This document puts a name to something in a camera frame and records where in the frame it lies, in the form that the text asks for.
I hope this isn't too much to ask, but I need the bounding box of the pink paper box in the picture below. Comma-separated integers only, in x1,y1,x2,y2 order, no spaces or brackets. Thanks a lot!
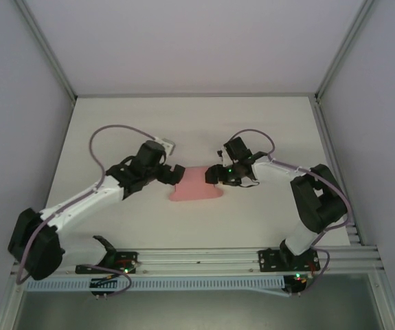
168,166,225,203

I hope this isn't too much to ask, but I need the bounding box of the grey metal sheet panel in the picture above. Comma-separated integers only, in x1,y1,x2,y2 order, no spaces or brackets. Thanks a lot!
14,291,389,330

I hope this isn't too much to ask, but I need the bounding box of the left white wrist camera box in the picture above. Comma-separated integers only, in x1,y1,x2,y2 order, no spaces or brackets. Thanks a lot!
155,137,177,155

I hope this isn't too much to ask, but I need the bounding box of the aluminium frame crossbar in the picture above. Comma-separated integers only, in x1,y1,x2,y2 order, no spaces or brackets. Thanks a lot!
75,91,318,99

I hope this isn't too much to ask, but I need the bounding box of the aluminium mounting rail beam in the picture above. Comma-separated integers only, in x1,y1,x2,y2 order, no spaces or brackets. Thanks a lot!
11,243,385,276

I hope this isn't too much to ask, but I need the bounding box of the aluminium table side rail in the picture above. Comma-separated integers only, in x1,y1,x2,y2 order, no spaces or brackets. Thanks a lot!
312,97,368,247

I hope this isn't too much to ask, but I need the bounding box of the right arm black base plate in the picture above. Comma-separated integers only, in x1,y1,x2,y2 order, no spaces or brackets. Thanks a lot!
258,247,321,274

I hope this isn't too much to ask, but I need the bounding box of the white slotted cable duct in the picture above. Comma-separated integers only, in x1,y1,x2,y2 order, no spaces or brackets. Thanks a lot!
25,276,287,293

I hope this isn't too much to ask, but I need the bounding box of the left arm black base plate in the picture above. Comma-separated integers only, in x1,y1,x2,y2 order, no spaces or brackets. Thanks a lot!
76,252,139,275

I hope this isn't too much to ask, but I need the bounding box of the aluminium frame post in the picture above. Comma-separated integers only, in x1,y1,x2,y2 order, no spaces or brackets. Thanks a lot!
13,0,78,103
315,0,379,103

